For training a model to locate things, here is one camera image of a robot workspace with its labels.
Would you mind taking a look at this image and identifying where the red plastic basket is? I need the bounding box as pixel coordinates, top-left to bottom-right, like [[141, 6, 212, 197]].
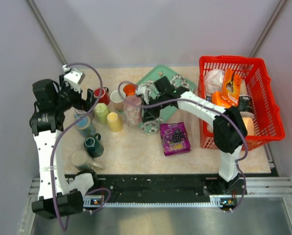
[[197, 55, 285, 150]]

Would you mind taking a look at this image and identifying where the yellow mug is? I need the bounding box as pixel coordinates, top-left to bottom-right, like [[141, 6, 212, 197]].
[[107, 112, 123, 132]]

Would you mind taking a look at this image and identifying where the black label cup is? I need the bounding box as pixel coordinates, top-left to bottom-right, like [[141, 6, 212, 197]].
[[237, 95, 254, 119]]

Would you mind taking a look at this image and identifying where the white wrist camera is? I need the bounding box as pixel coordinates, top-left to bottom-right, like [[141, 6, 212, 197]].
[[135, 86, 150, 105], [62, 65, 85, 93]]

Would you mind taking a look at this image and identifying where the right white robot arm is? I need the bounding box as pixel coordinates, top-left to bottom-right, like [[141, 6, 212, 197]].
[[136, 76, 247, 194]]

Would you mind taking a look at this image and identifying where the light green mug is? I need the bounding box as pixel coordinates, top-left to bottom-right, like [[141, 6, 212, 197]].
[[94, 103, 110, 124]]

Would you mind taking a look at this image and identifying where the purple snack bag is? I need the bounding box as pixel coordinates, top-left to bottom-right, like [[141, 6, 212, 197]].
[[159, 122, 191, 156]]

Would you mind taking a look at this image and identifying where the white plastic bag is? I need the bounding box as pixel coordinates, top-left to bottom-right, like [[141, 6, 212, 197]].
[[204, 69, 225, 94]]

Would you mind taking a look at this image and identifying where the cream green mug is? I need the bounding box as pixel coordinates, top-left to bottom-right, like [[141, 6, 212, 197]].
[[71, 150, 104, 171]]

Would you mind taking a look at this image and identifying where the red mug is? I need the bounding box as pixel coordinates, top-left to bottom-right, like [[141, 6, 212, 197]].
[[93, 87, 111, 106]]

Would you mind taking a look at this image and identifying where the small orange box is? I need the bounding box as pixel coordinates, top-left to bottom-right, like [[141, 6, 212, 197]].
[[211, 91, 231, 108]]

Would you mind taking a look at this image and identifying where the green floral tray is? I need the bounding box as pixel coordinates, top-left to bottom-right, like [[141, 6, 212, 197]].
[[123, 65, 197, 135]]

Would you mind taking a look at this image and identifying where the tall orange box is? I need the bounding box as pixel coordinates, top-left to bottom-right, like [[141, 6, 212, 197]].
[[221, 68, 242, 106]]

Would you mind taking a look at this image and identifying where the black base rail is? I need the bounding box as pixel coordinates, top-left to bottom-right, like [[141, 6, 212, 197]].
[[65, 173, 249, 204]]

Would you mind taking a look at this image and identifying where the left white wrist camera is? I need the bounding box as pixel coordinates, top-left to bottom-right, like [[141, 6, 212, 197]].
[[62, 65, 85, 93]]

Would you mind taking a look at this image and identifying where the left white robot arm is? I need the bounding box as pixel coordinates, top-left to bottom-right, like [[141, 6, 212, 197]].
[[29, 79, 100, 219]]

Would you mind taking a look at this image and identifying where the orange mug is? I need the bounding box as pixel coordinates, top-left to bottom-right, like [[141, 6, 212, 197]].
[[123, 83, 138, 96]]

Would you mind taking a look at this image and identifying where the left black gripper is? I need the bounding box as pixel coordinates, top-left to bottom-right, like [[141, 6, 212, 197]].
[[53, 75, 97, 113]]

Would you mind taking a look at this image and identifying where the dark teal mug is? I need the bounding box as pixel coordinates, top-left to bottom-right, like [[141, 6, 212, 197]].
[[83, 133, 104, 158]]

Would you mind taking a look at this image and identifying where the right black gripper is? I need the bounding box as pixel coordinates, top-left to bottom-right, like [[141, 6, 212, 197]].
[[141, 94, 168, 123]]

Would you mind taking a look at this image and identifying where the pink cream mug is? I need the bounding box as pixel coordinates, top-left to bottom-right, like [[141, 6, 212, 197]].
[[110, 90, 126, 112]]

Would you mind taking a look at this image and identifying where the tape roll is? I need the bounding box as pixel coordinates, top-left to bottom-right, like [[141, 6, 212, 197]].
[[242, 117, 255, 136]]

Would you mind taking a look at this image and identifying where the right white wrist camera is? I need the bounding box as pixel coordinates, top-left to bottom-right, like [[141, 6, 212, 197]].
[[135, 86, 150, 105]]

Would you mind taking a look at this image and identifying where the blue teal mug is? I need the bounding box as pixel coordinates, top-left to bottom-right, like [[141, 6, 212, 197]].
[[75, 116, 96, 138]]

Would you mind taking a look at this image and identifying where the pink floral mug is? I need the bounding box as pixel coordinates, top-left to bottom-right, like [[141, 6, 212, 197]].
[[123, 95, 142, 126]]

